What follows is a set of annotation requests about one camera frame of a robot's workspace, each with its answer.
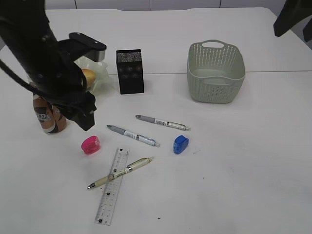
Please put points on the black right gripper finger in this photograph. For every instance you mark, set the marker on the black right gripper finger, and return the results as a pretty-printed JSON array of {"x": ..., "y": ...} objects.
[
  {"x": 307, "y": 31},
  {"x": 293, "y": 12}
]

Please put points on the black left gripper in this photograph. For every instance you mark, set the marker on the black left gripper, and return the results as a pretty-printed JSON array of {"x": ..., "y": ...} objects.
[{"x": 56, "y": 77}]

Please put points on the brown Nescafe coffee bottle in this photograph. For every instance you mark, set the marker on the brown Nescafe coffee bottle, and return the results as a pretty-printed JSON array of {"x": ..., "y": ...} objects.
[{"x": 51, "y": 119}]

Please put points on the sugared bread roll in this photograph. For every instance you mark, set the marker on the sugared bread roll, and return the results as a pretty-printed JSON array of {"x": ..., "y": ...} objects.
[{"x": 90, "y": 76}]

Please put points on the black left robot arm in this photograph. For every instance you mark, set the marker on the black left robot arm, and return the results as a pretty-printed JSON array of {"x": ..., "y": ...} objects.
[{"x": 24, "y": 25}]

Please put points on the pink pencil sharpener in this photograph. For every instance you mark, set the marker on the pink pencil sharpener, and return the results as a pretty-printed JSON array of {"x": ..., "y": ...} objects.
[{"x": 91, "y": 145}]

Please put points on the translucent green wavy plate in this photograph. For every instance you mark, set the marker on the translucent green wavy plate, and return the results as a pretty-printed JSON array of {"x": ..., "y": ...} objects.
[{"x": 101, "y": 74}]

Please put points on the grey blue middle pen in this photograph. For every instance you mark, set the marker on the grey blue middle pen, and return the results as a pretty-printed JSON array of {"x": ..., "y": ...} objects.
[{"x": 132, "y": 135}]

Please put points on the black square pen holder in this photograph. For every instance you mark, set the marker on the black square pen holder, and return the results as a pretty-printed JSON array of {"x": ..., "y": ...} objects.
[{"x": 130, "y": 71}]

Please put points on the cream coloured pen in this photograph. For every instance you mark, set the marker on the cream coloured pen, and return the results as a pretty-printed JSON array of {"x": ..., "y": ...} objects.
[{"x": 129, "y": 168}]

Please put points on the grey pen near basket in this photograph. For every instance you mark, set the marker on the grey pen near basket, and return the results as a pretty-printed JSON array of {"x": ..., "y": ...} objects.
[{"x": 163, "y": 123}]

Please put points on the grey-green plastic basket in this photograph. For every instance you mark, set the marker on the grey-green plastic basket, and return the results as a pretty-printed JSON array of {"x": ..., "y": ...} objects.
[{"x": 215, "y": 71}]

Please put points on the blue pencil sharpener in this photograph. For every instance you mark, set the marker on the blue pencil sharpener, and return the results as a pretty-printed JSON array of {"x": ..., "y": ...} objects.
[{"x": 180, "y": 144}]

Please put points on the transparent plastic ruler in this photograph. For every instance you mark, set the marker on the transparent plastic ruler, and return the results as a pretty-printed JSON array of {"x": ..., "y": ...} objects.
[{"x": 109, "y": 198}]

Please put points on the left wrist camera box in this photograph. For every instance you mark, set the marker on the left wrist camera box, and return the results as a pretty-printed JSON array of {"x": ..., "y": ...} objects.
[{"x": 83, "y": 45}]

